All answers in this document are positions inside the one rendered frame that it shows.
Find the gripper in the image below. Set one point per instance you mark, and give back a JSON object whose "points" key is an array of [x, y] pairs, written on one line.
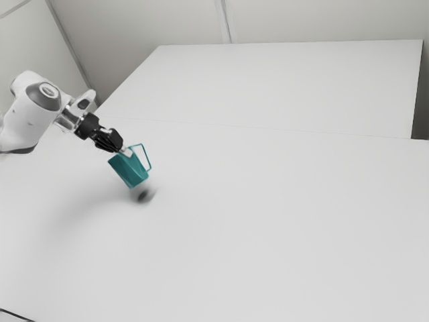
{"points": [[88, 125]]}

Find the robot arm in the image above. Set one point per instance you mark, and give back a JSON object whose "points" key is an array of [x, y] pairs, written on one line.
{"points": [[23, 115]]}

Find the teal faceted mug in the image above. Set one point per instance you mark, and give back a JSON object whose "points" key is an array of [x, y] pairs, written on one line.
{"points": [[131, 167]]}

